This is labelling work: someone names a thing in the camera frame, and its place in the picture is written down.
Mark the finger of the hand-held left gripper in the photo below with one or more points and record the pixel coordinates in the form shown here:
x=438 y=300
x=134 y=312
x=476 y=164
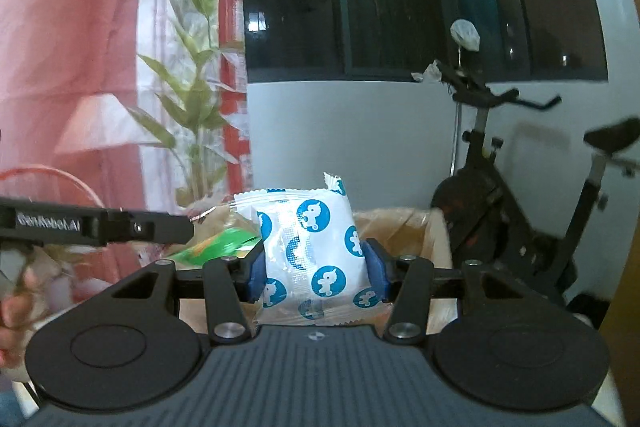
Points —
x=150 y=227

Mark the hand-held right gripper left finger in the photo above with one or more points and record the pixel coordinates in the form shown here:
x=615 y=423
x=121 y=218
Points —
x=256 y=274

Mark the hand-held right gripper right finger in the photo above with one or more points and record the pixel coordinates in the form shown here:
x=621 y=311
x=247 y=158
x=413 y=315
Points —
x=376 y=272

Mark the green snack packet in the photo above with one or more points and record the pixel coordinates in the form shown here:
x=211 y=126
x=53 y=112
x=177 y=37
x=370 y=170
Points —
x=220 y=247

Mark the cardboard box with plastic liner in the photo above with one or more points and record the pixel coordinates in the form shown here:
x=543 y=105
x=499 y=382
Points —
x=400 y=227

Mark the white blue-printed snack packet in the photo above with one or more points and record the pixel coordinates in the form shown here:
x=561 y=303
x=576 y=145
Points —
x=310 y=247

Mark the person's left hand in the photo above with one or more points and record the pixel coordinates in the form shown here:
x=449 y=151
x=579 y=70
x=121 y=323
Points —
x=12 y=317

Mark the black exercise bike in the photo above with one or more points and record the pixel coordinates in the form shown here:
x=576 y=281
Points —
x=505 y=217

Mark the thin white pole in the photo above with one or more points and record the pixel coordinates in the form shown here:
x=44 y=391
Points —
x=454 y=127

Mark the printed backdrop cloth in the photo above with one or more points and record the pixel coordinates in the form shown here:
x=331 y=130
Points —
x=75 y=57

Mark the crumpled white plastic bag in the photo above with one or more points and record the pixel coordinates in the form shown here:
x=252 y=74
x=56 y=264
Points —
x=427 y=72

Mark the white plastic bag on pole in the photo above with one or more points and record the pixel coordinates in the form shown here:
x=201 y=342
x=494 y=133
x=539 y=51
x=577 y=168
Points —
x=466 y=34

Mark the wooden door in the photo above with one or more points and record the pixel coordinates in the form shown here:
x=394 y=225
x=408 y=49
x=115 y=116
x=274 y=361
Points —
x=622 y=357

